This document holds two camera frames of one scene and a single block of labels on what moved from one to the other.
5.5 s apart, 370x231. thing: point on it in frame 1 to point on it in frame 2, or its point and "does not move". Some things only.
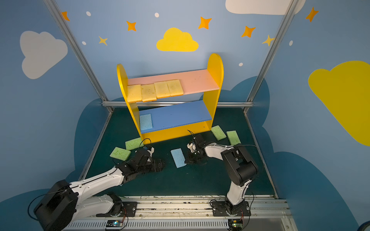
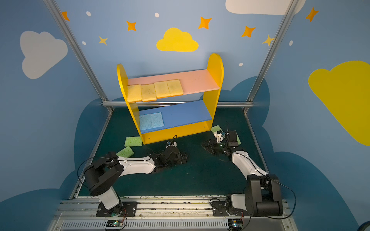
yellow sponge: (134, 93) does not move
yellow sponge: (162, 90) does not move
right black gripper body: (195, 156) to (215, 147)
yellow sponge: (175, 87) does not move
